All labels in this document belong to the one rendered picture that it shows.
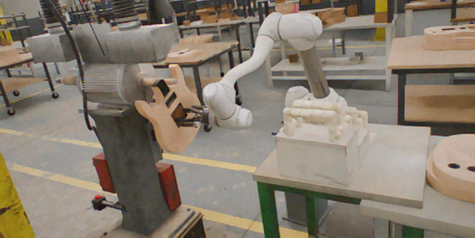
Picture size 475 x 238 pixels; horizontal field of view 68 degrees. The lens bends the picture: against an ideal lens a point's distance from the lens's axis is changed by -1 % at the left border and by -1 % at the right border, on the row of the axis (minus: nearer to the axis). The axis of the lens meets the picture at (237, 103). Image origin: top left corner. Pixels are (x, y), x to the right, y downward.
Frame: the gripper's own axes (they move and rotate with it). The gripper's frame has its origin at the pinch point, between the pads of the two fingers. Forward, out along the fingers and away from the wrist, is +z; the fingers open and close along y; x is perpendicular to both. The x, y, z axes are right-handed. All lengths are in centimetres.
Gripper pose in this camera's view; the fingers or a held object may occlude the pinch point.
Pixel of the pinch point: (179, 115)
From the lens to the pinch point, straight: 185.3
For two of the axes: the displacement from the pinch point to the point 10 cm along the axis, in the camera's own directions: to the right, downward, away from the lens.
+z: -8.6, -0.3, 5.0
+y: 3.9, -6.8, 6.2
